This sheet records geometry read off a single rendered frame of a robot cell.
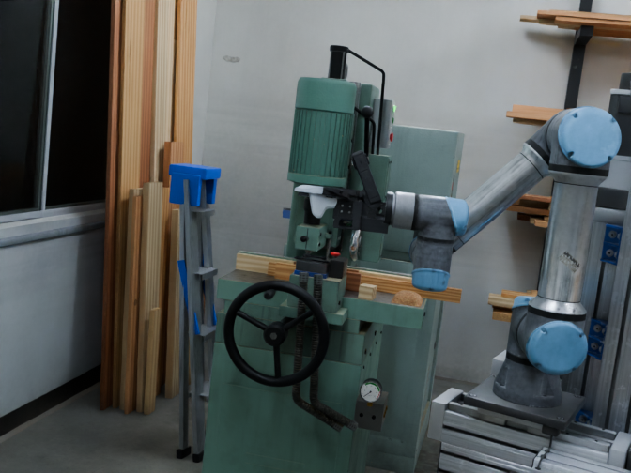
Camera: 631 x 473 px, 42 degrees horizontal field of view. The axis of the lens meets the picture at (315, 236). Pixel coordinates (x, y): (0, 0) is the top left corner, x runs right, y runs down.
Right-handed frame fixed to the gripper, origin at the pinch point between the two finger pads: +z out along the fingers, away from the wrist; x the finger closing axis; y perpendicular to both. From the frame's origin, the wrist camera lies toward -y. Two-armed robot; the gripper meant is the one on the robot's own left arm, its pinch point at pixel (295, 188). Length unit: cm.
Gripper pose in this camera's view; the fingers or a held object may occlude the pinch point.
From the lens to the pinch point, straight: 167.5
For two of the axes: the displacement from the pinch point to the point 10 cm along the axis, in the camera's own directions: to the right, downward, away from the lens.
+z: -9.9, -1.1, 0.3
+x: 0.3, 0.1, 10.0
